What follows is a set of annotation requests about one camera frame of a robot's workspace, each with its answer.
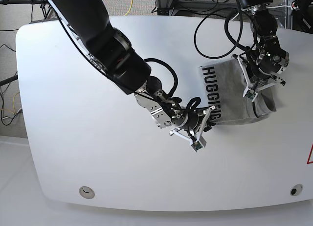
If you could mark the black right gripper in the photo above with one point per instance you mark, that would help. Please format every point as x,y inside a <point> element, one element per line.
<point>192,122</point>

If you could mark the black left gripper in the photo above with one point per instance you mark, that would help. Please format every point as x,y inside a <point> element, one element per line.
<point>255,76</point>

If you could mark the grey T-shirt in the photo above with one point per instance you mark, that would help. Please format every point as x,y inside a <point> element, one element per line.
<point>224,85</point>

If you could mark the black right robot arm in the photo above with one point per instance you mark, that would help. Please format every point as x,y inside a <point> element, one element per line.
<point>112,54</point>

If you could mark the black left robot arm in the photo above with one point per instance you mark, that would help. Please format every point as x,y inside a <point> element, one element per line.
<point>268,59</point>

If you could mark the red tape rectangle marking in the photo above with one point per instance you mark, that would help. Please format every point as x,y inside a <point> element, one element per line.
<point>310,157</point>

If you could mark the right silver table grommet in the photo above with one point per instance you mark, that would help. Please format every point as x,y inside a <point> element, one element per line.
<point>296,190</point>

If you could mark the silver table grommet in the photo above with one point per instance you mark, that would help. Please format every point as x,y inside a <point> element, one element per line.
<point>86,192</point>
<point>296,190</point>

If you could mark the grey metal table base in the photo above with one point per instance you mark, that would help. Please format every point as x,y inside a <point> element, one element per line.
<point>194,7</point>

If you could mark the left silver table grommet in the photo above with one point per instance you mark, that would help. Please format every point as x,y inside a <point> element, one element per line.
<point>86,192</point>

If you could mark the black tripod stand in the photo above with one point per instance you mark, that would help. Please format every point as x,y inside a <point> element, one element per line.
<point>45,7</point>

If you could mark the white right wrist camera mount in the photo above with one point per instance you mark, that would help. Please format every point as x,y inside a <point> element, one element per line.
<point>196,142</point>

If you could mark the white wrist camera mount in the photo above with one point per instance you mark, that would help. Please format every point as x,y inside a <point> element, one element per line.
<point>196,142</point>
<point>255,86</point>

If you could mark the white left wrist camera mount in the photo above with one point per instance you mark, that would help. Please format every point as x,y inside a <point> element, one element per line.
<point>255,86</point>

